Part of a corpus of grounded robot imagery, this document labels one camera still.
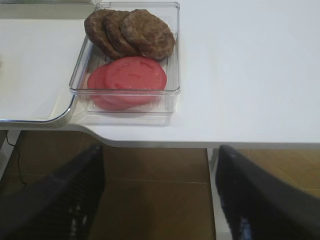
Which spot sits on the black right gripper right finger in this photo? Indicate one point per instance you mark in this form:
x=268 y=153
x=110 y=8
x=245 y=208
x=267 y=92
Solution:
x=259 y=206

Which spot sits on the red tomato slice top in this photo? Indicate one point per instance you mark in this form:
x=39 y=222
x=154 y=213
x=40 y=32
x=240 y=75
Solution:
x=137 y=75

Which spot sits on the red tomato slice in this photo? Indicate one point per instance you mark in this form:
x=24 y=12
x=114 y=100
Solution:
x=96 y=81
x=137 y=75

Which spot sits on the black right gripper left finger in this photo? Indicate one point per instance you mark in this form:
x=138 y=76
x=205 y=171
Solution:
x=60 y=206

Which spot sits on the white metal tray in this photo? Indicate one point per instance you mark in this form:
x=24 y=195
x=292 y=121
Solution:
x=37 y=59

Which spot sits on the brown patty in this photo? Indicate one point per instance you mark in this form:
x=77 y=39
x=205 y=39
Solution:
x=94 y=29
x=112 y=26
x=148 y=33

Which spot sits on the clear patty and tomato container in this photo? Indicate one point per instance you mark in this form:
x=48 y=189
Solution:
x=91 y=57

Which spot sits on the brown patty middle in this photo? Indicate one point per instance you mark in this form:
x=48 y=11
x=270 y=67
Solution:
x=112 y=26

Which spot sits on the brown patty back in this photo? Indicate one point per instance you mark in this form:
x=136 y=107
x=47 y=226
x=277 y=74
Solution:
x=94 y=29

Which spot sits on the brown patty front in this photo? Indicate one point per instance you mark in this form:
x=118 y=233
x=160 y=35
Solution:
x=148 y=33

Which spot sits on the red tomato slice lower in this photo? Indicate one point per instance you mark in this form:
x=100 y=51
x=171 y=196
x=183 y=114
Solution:
x=96 y=81

